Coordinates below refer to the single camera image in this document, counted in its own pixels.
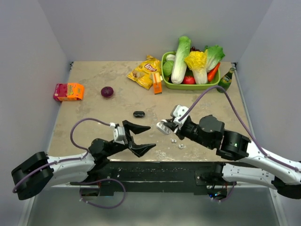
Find red onion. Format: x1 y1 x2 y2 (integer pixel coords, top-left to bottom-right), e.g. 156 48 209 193
101 86 114 98

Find round green cabbage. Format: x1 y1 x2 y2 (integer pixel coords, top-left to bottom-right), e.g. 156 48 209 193
162 60 174 77

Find green white napa cabbage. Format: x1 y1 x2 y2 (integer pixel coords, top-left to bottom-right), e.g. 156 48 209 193
171 36 191 84

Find white cauliflower piece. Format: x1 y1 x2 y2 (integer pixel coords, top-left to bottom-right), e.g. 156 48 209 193
166 54 175 61

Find purple cable under base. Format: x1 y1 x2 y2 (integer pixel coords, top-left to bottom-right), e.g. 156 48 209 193
79 178 126 209
210 181 238 203

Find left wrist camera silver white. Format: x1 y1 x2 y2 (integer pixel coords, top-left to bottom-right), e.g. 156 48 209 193
110 122 126 145

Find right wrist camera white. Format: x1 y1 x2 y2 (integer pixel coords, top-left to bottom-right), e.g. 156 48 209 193
170 105 189 126

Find white earbud charging case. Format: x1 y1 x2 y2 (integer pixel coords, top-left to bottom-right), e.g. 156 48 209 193
156 120 173 135

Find orange carrot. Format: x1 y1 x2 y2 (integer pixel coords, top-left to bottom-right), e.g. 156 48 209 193
207 62 221 82

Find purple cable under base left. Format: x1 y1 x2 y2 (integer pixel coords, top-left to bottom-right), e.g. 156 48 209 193
79 178 126 209

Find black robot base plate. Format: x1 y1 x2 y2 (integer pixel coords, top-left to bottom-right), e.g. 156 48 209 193
81 161 233 195

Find dark grapes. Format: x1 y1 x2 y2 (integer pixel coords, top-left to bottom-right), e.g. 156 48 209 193
190 46 200 52

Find orange small carton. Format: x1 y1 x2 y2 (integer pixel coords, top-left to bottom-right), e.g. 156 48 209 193
152 73 162 95

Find green glass bottle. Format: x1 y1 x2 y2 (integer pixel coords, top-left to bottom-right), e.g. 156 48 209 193
217 67 235 93

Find yellow Lays chips bag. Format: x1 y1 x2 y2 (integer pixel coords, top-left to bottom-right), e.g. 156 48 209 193
127 55 161 90

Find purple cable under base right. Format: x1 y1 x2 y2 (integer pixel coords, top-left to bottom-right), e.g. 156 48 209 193
210 181 238 203

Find green leaf lettuce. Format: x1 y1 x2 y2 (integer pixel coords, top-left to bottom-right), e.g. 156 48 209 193
205 45 225 72

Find pink orange snack box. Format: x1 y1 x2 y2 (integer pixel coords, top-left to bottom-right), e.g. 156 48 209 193
53 83 85 102

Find black earbud charging case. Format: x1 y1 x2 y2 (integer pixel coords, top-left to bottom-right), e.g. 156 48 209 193
133 111 145 118

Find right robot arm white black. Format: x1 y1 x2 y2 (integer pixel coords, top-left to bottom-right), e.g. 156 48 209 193
173 115 301 199

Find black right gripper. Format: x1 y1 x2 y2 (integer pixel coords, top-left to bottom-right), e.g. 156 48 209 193
164 118 214 149

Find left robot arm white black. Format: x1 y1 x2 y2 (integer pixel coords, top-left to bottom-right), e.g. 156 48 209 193
11 120 155 200

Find red tomato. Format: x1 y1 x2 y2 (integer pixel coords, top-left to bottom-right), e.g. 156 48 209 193
182 76 196 85

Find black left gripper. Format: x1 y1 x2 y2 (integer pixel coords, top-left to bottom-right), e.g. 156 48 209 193
104 121 156 157

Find green plastic basket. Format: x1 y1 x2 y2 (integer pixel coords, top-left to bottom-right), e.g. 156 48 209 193
161 51 221 90

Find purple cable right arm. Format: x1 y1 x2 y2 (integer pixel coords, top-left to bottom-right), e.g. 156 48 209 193
180 85 301 172

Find yellow napa cabbage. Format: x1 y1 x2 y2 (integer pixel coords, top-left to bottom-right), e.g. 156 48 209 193
184 50 207 85

